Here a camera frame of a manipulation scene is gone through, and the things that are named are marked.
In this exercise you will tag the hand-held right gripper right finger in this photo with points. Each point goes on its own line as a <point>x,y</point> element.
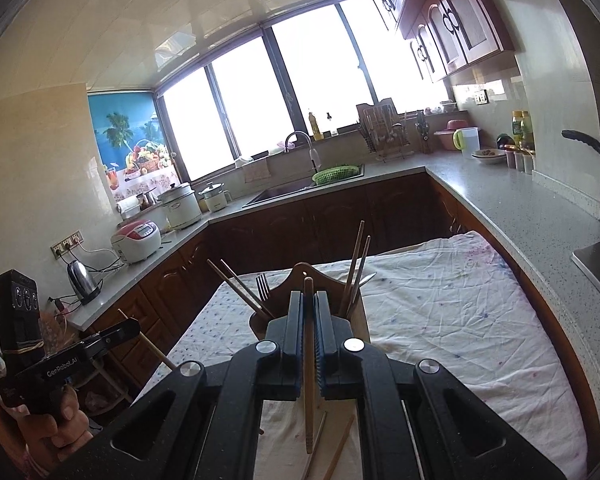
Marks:
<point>320,355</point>

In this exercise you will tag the paper towel roll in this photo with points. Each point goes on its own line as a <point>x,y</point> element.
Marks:
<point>128,208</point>

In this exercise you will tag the kitchen sink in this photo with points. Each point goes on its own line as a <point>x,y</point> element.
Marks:
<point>290,192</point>

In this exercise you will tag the wooden base cabinets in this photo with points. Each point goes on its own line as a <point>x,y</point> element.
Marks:
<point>290,230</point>

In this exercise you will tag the curved sink faucet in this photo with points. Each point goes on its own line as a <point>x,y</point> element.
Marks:
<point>305,142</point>

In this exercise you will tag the metal fork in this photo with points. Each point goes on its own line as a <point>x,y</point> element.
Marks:
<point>263,287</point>

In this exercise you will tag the yellow oil bottles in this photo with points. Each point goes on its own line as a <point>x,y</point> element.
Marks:
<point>522,130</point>

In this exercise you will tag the wooden utensil holder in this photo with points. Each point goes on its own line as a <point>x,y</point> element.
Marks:
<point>360,305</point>

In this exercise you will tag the black wok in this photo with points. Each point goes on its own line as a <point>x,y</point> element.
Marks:
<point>587,141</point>

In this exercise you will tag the white and red rice cooker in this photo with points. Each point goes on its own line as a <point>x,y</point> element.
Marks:
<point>136,241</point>

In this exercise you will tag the wall socket strip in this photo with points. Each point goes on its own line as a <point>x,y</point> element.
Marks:
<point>66,245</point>

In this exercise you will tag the wooden upper cabinets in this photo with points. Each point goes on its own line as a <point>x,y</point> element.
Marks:
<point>445,15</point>

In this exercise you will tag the row of spice jars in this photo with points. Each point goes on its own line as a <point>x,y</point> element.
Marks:
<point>520,160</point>

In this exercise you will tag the tropical fruit wall poster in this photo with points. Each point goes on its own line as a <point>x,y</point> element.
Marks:
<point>125,135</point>

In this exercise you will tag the white plate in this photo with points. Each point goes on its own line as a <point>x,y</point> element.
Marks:
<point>487,156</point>

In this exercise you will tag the white slow cooker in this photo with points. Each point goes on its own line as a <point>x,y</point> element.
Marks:
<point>180,207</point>

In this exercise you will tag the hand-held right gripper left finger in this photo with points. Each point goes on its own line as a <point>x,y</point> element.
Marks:
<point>292,350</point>

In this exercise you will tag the green plastic basket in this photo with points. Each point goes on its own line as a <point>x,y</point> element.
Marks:
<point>336,175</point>

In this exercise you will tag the person's left hand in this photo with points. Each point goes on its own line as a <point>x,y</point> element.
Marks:
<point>60,435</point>

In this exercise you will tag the white dishcloth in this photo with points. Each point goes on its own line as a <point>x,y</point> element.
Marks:
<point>257,171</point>

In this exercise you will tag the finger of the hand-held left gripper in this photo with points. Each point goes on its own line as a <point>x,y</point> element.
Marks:
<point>117,332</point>

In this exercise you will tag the white floral tablecloth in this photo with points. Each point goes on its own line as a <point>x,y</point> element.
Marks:
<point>455,310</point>

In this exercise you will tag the kitchen window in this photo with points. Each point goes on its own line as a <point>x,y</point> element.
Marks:
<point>305,80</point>

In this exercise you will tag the steel electric kettle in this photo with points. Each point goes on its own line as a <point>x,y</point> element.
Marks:
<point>84,282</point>

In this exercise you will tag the small white electric pot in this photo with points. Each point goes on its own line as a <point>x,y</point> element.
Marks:
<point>214,199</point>

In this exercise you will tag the black device with round buttons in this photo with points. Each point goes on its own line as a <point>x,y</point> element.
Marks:
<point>17,310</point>

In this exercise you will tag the green and white pitcher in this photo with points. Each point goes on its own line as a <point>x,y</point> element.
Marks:
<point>466,140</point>

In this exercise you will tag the yellow dish soap bottle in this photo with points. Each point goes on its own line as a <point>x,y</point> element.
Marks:
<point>316,127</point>

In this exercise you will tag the pink plastic basin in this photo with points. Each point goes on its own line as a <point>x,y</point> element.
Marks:
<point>447,135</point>

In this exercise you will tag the dish drying rack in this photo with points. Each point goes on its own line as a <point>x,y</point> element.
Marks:
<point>385,132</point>

